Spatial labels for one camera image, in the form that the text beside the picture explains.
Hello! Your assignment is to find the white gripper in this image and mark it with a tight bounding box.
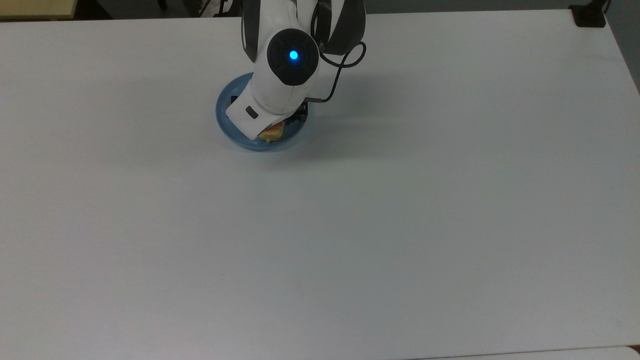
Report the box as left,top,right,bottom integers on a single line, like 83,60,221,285
225,91,309,142

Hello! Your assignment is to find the orange glazed bread loaf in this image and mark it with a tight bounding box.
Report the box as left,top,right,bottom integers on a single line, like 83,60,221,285
258,121,286,144

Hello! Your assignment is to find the blue round plate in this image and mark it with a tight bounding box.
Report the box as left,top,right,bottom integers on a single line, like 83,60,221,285
215,71,310,153

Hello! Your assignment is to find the beige wooden desk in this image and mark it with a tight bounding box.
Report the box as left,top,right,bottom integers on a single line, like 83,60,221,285
0,0,79,21

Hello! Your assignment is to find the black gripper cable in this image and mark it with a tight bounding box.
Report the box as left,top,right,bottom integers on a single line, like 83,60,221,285
306,41,368,105

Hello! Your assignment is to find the black table clamp mount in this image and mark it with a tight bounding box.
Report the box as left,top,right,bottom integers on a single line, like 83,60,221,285
569,0,609,29

